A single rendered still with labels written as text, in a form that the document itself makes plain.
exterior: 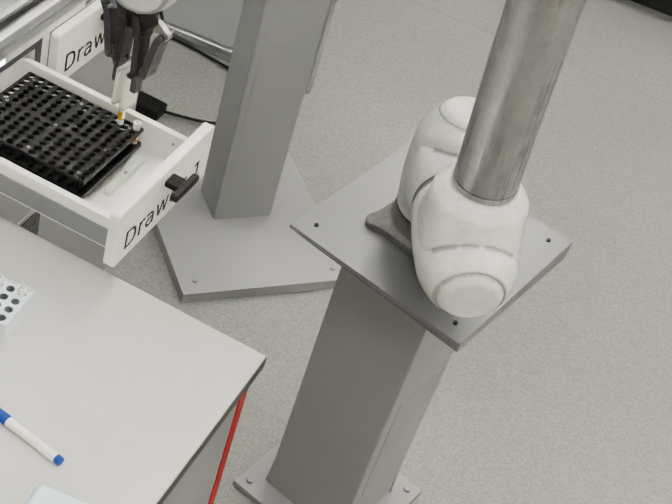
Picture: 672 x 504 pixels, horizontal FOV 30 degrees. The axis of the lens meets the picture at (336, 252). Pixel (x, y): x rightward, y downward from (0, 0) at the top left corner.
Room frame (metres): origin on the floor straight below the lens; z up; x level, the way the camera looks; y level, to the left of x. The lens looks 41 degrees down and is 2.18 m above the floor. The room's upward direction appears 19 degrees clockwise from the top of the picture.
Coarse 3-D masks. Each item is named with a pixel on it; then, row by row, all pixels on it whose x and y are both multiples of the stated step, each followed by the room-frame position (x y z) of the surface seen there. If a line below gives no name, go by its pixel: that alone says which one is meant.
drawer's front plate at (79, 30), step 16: (96, 0) 1.87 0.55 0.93; (80, 16) 1.80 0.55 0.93; (96, 16) 1.84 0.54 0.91; (64, 32) 1.74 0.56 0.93; (80, 32) 1.80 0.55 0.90; (96, 32) 1.85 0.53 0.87; (64, 48) 1.75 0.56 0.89; (80, 48) 1.80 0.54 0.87; (96, 48) 1.86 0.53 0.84; (48, 64) 1.73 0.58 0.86; (64, 64) 1.75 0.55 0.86; (80, 64) 1.81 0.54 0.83
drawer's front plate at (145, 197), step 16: (208, 128) 1.62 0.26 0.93; (192, 144) 1.57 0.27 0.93; (208, 144) 1.62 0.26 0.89; (176, 160) 1.52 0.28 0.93; (192, 160) 1.57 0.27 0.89; (160, 176) 1.47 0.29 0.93; (144, 192) 1.42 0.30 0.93; (160, 192) 1.47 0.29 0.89; (128, 208) 1.37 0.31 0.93; (144, 208) 1.43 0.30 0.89; (112, 224) 1.35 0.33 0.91; (128, 224) 1.38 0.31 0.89; (144, 224) 1.44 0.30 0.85; (112, 240) 1.35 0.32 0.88; (128, 240) 1.39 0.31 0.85; (112, 256) 1.35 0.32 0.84
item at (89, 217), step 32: (32, 64) 1.68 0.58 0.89; (96, 96) 1.65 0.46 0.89; (160, 128) 1.62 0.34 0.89; (0, 160) 1.42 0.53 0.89; (128, 160) 1.59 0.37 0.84; (160, 160) 1.61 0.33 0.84; (0, 192) 1.42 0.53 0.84; (32, 192) 1.40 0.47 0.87; (64, 192) 1.40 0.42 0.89; (96, 192) 1.49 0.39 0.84; (128, 192) 1.51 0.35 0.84; (64, 224) 1.39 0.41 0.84; (96, 224) 1.38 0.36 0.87
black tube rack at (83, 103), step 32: (0, 96) 1.56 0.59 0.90; (32, 96) 1.59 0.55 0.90; (64, 96) 1.62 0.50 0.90; (0, 128) 1.49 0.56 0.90; (32, 128) 1.51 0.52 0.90; (64, 128) 1.54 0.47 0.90; (96, 128) 1.60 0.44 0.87; (128, 128) 1.59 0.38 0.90; (32, 160) 1.47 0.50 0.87; (64, 160) 1.46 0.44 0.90
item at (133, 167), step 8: (136, 160) 1.58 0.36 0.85; (144, 160) 1.59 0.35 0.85; (128, 168) 1.55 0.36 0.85; (136, 168) 1.56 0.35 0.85; (120, 176) 1.53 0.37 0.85; (128, 176) 1.54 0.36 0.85; (112, 184) 1.50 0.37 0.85; (120, 184) 1.52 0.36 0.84; (104, 192) 1.49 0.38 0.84; (112, 192) 1.49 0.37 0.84
